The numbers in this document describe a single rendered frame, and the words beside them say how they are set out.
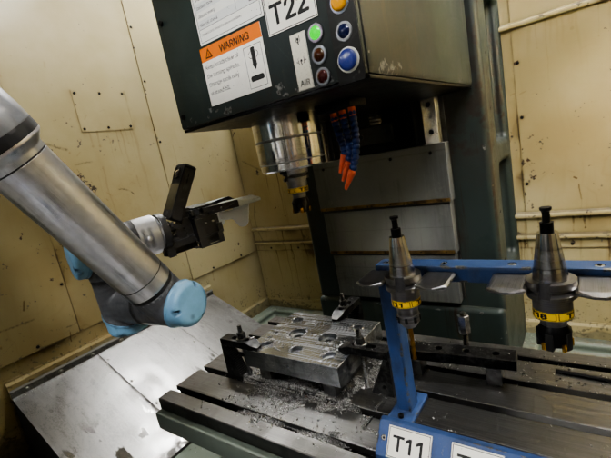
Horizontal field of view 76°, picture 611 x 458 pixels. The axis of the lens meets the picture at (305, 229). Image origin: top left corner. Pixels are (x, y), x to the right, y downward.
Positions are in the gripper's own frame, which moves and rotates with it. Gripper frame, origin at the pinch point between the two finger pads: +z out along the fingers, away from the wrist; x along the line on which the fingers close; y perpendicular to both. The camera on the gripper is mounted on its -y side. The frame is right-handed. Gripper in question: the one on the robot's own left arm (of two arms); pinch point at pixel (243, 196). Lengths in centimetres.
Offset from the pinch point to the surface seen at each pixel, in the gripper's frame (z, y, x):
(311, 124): 16.7, -12.2, 8.0
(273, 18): 0.7, -28.7, 22.1
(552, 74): 108, -13, 26
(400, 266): 6.3, 15.1, 34.6
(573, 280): 13, 17, 57
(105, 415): -34, 64, -65
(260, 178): 73, 4, -104
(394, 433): -1, 45, 33
